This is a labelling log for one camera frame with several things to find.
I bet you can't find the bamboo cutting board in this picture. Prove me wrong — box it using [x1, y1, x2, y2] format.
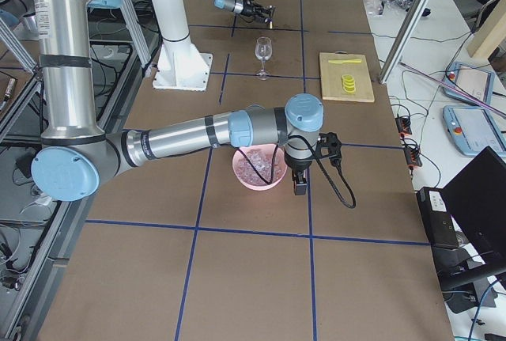
[319, 52, 375, 103]

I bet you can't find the aluminium frame post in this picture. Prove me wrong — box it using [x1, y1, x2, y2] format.
[379, 0, 429, 84]

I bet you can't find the near blue teach pendant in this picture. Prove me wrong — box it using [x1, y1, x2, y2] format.
[443, 105, 505, 157]

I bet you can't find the clear ice cubes pile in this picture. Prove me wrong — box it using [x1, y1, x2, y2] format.
[235, 149, 285, 187]

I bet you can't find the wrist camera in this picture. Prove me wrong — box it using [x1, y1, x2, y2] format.
[315, 132, 342, 167]

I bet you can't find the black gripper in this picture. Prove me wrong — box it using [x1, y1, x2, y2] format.
[240, 0, 275, 23]
[285, 154, 312, 195]

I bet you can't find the metal rod with green tip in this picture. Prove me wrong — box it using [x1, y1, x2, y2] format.
[398, 62, 506, 119]

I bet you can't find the clear wine glass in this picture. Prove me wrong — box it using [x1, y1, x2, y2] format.
[255, 36, 273, 81]

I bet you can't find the blue teach pendant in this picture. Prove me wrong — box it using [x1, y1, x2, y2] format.
[443, 105, 505, 157]
[442, 62, 494, 104]

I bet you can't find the yellow plastic knife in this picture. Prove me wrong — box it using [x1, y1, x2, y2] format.
[327, 59, 362, 65]

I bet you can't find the far blue teach pendant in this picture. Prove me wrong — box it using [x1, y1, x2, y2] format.
[442, 62, 494, 104]

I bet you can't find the black laptop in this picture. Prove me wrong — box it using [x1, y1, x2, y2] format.
[441, 146, 505, 260]

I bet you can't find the pink bowl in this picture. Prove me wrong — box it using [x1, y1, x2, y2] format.
[232, 144, 288, 191]

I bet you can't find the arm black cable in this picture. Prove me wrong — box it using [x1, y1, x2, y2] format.
[252, 137, 357, 210]

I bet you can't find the steel double jigger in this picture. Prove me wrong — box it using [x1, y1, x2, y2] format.
[266, 13, 274, 29]

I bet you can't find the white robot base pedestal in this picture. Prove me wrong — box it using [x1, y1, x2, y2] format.
[152, 0, 213, 91]

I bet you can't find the black box device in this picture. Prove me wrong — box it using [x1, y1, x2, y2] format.
[416, 187, 459, 250]

